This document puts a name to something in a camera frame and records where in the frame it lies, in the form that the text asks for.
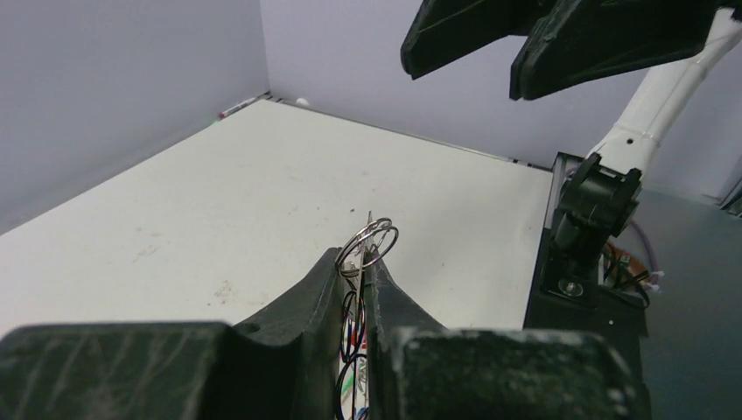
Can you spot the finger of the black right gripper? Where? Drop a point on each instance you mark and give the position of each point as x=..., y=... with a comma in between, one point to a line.
x=444, y=31
x=581, y=41

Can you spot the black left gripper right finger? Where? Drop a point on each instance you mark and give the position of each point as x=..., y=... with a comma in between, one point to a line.
x=420, y=369

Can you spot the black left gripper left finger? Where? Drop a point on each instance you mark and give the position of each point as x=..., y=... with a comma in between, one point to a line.
x=280, y=363

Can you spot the metal carabiner keyring with keys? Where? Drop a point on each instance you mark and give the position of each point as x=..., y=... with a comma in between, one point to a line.
x=350, y=264

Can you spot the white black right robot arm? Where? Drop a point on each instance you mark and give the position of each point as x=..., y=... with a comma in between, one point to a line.
x=633, y=140

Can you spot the red white marker pen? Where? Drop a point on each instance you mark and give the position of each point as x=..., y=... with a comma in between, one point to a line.
x=240, y=106

